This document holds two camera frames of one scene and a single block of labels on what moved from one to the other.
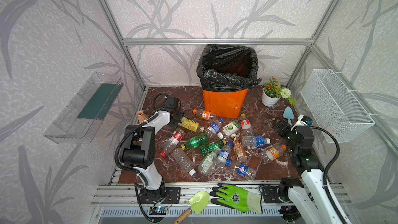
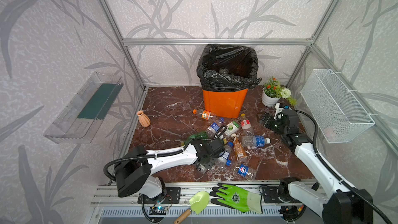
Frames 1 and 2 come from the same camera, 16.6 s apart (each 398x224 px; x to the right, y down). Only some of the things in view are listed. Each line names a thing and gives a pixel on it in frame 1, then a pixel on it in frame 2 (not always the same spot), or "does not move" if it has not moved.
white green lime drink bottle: [231, 128] does not move
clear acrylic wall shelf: [80, 121] does not move
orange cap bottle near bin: [205, 114] does not move
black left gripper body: [177, 112] → [214, 149]
